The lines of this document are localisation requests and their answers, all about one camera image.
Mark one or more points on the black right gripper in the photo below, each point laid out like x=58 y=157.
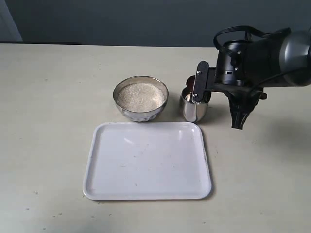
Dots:
x=234 y=75

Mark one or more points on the steel bowl of rice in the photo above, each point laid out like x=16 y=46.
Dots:
x=141 y=98

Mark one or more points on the dark brown wooden spoon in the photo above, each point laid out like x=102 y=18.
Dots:
x=190 y=82

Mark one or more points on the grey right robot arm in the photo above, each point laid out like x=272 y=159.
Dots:
x=288 y=54

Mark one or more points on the small steel cup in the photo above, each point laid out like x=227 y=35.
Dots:
x=191 y=112

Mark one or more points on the white rectangular plastic tray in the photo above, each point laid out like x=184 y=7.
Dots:
x=147 y=161

